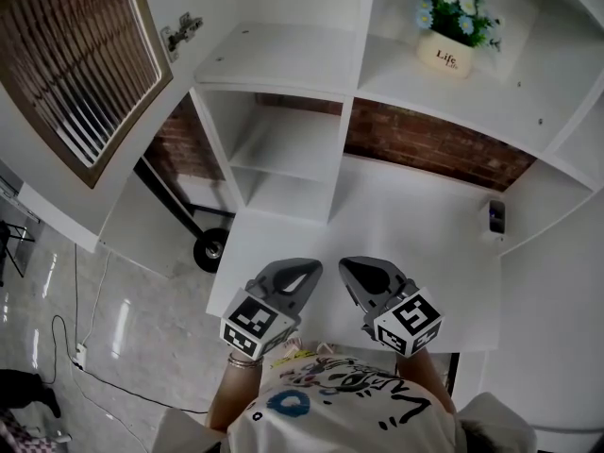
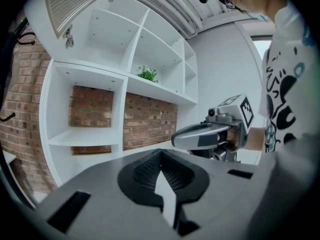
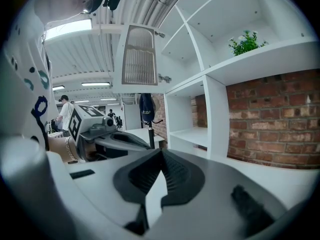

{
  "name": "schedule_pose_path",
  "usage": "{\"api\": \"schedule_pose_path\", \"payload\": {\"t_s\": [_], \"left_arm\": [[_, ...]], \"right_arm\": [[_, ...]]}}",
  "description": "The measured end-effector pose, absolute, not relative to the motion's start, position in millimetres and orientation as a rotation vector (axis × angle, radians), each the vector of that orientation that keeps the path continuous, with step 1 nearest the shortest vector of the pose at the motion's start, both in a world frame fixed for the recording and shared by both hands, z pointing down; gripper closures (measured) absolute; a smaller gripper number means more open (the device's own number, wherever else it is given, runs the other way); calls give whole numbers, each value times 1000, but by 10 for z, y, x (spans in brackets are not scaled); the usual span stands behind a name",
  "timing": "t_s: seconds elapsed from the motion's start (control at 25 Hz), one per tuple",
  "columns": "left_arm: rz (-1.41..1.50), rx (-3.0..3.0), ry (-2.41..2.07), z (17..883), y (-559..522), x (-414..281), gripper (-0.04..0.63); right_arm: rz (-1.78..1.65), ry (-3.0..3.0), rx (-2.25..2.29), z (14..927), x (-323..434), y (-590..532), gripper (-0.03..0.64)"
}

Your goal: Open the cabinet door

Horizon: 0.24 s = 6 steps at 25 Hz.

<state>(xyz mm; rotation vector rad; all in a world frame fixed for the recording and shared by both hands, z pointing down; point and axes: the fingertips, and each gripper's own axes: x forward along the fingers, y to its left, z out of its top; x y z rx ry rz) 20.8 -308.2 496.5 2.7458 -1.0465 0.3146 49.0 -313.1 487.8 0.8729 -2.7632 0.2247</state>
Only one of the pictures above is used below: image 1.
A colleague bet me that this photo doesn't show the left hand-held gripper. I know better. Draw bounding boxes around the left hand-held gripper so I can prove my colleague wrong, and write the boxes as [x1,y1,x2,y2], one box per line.
[219,258,325,361]

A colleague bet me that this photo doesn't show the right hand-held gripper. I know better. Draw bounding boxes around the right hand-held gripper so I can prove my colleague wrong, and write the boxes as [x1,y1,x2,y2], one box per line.
[338,256,445,359]

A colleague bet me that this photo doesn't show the person's left forearm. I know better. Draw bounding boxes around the person's left forearm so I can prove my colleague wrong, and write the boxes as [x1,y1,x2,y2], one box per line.
[207,356,265,433]

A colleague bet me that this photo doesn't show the person's right forearm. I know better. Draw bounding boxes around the person's right forearm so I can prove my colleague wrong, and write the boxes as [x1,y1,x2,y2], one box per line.
[395,346,457,414]

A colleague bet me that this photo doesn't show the white desk with hutch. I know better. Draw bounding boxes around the white desk with hutch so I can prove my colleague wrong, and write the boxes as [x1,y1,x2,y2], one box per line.
[191,0,604,356]

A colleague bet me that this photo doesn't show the small grey desk device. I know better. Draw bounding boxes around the small grey desk device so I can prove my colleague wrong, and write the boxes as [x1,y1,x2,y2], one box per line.
[485,198,507,235]

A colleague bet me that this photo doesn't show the metal door hinge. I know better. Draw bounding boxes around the metal door hinge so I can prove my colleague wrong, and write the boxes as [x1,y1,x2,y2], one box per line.
[159,11,204,63]

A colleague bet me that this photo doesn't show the black coat rack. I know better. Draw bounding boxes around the black coat rack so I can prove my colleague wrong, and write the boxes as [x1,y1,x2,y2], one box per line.
[134,156,236,274]

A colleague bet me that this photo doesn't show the person's printed white shirt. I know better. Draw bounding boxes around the person's printed white shirt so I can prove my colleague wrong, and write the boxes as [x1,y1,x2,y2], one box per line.
[150,346,539,453]

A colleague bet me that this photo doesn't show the potted flower plant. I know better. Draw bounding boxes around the potted flower plant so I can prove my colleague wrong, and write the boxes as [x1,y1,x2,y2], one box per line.
[414,0,504,79]

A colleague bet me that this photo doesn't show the black metal folding stand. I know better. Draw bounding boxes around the black metal folding stand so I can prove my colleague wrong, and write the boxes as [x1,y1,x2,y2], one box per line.
[0,219,37,277]

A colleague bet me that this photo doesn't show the pink checkered cloth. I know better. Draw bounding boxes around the pink checkered cloth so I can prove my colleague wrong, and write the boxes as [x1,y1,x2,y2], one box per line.
[0,411,53,453]

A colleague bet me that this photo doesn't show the gold bracelet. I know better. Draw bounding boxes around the gold bracelet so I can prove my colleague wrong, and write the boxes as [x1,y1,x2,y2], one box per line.
[226,351,264,371]

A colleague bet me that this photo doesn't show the black floor cable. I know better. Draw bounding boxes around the black floor cable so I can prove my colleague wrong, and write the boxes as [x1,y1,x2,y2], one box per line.
[49,314,209,414]

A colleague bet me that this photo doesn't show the white cable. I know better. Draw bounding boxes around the white cable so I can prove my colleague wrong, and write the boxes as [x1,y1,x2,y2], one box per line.
[82,250,112,346]

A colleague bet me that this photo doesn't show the thin grey cable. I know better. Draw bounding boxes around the thin grey cable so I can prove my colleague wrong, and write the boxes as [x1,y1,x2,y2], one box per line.
[73,243,80,346]

